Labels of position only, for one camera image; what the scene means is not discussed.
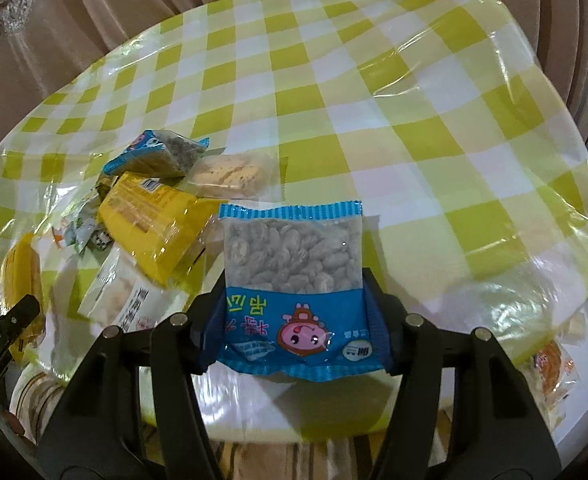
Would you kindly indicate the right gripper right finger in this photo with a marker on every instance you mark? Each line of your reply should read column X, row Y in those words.
column 497, row 431

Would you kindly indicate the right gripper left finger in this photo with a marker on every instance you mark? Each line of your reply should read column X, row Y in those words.
column 95, row 431

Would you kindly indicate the yellow long bread packet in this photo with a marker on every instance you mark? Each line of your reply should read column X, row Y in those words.
column 20, row 276

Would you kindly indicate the white macadamia nut packet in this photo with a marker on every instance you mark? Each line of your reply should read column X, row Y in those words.
column 122, row 295

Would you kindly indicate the yellow white wafer packet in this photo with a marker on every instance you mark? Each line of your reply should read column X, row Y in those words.
column 160, row 226

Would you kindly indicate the blue sunflower seed packet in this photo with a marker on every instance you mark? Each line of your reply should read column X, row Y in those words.
column 294, row 299

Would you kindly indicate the clear round cookie packet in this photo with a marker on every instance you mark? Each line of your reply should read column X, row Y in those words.
column 245, row 176

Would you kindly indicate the striped sofa cushion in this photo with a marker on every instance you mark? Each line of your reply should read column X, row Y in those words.
column 36, row 393

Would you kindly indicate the orange pastry packet in box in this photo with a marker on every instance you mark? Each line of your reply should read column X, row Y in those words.
column 551, row 376

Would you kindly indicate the green white checkered tablecloth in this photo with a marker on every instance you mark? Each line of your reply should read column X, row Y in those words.
column 432, row 113

